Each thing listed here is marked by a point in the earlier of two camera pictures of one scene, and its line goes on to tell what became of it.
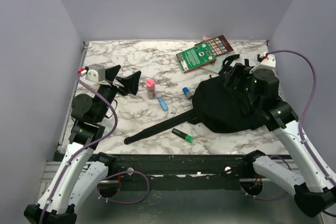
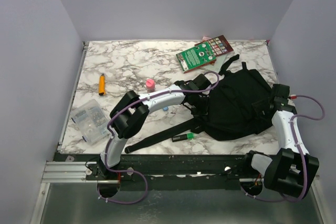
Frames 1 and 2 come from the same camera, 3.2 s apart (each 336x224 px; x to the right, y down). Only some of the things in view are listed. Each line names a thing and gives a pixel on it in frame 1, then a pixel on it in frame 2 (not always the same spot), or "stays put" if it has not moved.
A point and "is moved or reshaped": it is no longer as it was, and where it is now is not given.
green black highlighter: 183,135 is moved or reshaped
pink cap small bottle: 150,84 stays put
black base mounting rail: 179,172 stays put
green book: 196,56 stays put
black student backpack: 226,103 is moved or reshaped
